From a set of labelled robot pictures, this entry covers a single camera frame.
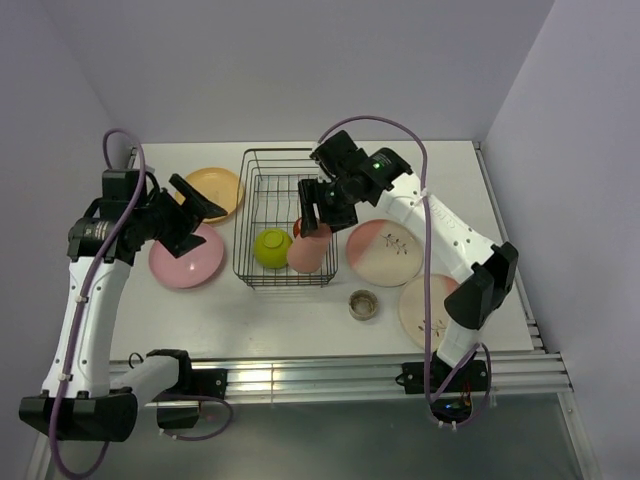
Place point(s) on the pink cream plate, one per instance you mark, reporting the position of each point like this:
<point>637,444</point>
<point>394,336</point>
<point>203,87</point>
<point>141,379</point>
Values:
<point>384,253</point>
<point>411,308</point>

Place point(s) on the speckled ceramic small cup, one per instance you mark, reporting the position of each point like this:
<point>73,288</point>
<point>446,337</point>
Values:
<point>363,305</point>

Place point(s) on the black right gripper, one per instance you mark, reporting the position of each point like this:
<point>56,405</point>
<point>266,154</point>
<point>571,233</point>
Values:
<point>311,190</point>

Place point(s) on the lime green bowl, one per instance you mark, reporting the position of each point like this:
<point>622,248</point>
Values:
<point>271,247</point>

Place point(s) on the pink cream plate upper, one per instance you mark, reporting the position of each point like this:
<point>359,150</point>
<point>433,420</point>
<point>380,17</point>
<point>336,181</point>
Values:
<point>384,253</point>

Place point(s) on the pink cream plate lower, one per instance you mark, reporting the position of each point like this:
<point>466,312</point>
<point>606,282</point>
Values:
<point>411,308</point>

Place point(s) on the orange plastic plate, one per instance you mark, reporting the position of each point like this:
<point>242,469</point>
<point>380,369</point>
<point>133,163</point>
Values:
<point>218,185</point>

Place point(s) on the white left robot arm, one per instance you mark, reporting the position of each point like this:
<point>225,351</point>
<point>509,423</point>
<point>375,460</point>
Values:
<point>78,400</point>

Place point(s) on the aluminium frame rail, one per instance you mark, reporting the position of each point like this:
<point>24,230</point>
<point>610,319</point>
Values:
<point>362,378</point>

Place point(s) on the pink plastic plate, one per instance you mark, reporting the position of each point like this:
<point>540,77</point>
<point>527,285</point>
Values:
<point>192,269</point>

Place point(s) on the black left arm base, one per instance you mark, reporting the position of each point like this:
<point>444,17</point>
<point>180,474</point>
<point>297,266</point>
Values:
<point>202,383</point>

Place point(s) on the salmon pink cup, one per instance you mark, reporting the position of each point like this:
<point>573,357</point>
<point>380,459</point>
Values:
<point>306,254</point>

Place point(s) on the black wire dish rack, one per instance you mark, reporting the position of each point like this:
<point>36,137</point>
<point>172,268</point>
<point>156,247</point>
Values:
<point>271,200</point>

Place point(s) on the orange black mug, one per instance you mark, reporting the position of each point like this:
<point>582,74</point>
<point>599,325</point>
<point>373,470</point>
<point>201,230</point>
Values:
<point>297,227</point>

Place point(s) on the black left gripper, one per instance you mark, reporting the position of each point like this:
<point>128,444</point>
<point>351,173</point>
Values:
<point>188,216</point>

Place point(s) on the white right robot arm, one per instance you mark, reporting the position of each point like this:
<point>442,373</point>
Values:
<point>484,270</point>

